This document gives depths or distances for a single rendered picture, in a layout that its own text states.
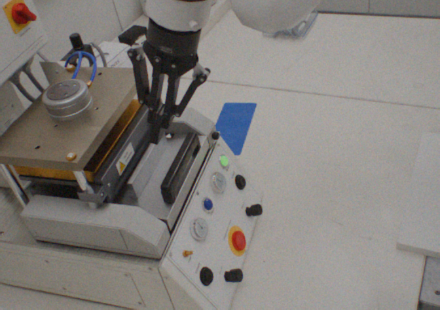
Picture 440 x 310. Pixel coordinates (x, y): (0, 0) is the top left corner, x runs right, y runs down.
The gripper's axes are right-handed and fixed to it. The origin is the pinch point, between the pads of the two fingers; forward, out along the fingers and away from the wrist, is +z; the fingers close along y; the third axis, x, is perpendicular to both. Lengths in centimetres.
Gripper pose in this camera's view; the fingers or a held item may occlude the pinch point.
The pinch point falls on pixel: (158, 124)
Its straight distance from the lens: 81.5
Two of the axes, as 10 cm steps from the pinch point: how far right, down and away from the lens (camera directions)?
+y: 9.4, 3.4, -0.6
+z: -2.1, 6.9, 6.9
